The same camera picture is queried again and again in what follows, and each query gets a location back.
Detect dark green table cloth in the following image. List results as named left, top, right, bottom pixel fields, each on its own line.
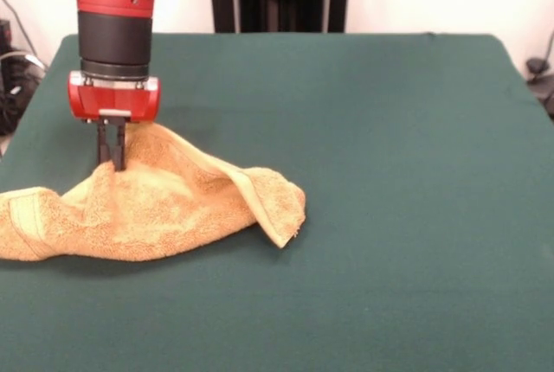
left=0, top=32, right=554, bottom=372

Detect grey tripod base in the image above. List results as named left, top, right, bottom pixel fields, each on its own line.
left=525, top=29, right=554, bottom=121

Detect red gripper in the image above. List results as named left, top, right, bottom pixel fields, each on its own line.
left=67, top=70, right=163, bottom=173

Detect tan terry towel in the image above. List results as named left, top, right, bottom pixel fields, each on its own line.
left=0, top=123, right=308, bottom=263

